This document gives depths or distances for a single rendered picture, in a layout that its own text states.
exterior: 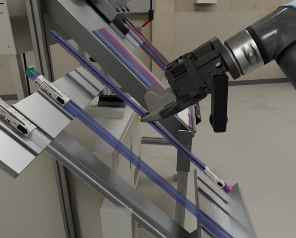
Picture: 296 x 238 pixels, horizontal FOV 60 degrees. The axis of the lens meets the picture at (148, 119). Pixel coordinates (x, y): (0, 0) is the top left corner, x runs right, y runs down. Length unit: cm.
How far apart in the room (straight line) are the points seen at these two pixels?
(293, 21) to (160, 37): 323
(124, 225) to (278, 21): 45
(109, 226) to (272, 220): 137
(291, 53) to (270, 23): 6
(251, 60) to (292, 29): 7
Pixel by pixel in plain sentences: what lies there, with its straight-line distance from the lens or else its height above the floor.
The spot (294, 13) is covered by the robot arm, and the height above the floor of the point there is 115.
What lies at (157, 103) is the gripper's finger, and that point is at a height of 99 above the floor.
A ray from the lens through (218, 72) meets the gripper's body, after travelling 50.
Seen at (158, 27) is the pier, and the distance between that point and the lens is 365.
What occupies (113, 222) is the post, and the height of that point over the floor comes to 79.
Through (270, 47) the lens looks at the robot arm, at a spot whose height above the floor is 110.
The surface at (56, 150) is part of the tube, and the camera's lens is 35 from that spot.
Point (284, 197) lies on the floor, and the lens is 201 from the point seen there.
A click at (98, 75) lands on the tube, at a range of 53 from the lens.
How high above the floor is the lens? 116
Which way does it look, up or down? 23 degrees down
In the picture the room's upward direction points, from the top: straight up
